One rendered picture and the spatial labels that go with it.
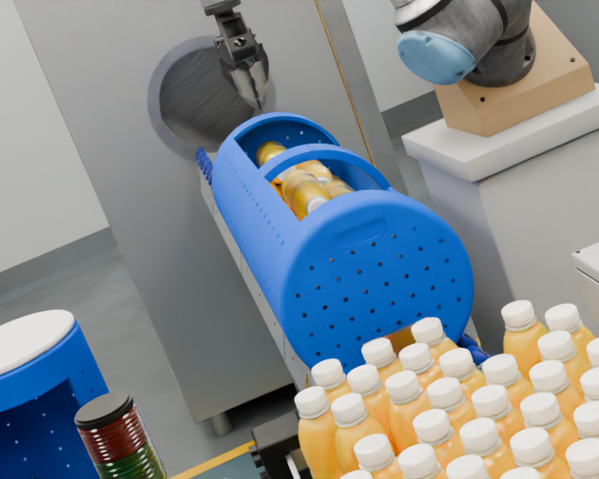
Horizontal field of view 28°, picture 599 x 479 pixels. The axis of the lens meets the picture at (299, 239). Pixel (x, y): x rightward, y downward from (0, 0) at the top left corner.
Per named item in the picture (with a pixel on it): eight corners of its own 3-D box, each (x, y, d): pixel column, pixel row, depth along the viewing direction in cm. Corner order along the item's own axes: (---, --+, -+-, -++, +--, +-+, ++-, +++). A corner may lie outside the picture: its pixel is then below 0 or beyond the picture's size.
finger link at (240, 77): (257, 105, 232) (241, 61, 229) (261, 110, 226) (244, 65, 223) (241, 111, 231) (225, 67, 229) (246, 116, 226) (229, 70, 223)
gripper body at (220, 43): (258, 53, 231) (237, -6, 227) (264, 58, 223) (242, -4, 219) (221, 67, 230) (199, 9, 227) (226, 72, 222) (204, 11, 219)
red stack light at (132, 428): (147, 422, 125) (133, 390, 124) (151, 447, 119) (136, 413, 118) (90, 446, 125) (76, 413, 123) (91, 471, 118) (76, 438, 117)
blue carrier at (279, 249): (360, 216, 256) (319, 92, 248) (498, 349, 173) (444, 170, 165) (237, 262, 254) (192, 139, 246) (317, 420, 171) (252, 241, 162)
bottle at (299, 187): (283, 209, 218) (302, 234, 200) (276, 172, 216) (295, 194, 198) (320, 200, 219) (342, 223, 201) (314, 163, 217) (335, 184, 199)
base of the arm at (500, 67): (519, 15, 212) (524, -26, 204) (547, 77, 204) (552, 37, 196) (437, 32, 212) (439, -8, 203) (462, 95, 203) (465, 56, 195)
